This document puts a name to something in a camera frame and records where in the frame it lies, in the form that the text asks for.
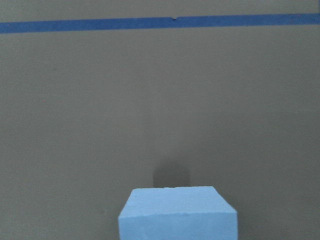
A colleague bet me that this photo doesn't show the light blue foam block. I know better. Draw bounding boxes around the light blue foam block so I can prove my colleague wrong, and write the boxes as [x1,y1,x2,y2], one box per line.
[118,186,239,240]

